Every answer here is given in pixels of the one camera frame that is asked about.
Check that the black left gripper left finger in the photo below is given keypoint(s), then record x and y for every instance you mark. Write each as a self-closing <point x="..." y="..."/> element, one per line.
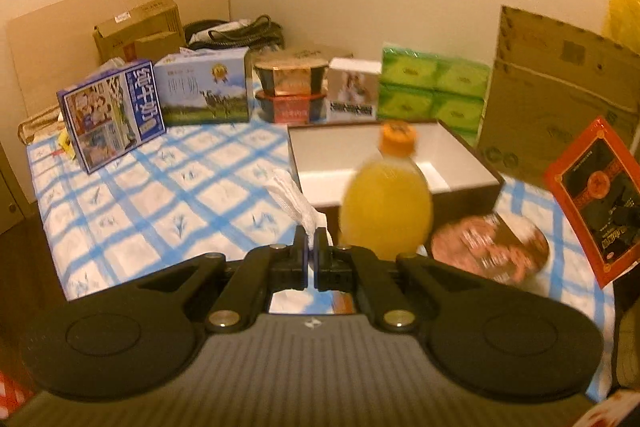
<point x="299" y="259"/>

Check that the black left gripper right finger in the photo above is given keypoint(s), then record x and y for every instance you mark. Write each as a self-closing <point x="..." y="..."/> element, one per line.
<point x="322" y="260"/>

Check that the white plastic snack packet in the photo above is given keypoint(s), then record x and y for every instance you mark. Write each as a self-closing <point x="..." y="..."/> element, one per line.
<point x="285" y="192"/>

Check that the red snack packet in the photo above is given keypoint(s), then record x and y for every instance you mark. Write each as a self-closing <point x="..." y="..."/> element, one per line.
<point x="596" y="183"/>

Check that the orange juice bottle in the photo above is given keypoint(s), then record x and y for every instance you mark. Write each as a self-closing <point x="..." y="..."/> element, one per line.
<point x="388" y="206"/>

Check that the brown open cardboard box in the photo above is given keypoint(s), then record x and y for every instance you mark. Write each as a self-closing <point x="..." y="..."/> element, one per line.
<point x="325" y="158"/>

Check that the blue checkered tablecloth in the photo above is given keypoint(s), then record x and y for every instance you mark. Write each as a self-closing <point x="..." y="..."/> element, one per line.
<point x="202" y="188"/>

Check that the stacked instant noodle bowls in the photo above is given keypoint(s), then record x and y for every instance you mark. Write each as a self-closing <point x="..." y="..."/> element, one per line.
<point x="292" y="88"/>

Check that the instant noodle bowl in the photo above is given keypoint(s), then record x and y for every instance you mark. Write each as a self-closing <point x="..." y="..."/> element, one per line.
<point x="503" y="247"/>

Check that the white product box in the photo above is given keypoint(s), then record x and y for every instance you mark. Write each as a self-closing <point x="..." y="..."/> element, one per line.
<point x="352" y="89"/>

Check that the green tissue pack bundle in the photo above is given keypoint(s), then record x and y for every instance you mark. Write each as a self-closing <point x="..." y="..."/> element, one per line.
<point x="416" y="85"/>

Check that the light blue milk box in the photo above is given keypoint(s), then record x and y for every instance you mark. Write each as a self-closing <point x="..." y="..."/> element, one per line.
<point x="203" y="87"/>

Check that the blue milk carton box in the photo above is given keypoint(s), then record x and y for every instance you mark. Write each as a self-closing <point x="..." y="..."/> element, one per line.
<point x="111" y="113"/>

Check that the small brown cardboard box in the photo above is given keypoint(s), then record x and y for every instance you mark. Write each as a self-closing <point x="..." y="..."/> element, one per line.
<point x="151" y="30"/>

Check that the large flat cardboard box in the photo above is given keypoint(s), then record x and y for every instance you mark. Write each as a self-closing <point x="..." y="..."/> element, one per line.
<point x="550" y="80"/>

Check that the wooden cabinet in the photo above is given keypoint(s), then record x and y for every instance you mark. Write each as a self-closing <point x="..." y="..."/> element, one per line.
<point x="14" y="206"/>

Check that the wooden headboard panel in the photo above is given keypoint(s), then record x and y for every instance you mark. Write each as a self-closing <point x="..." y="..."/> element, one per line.
<point x="60" y="44"/>

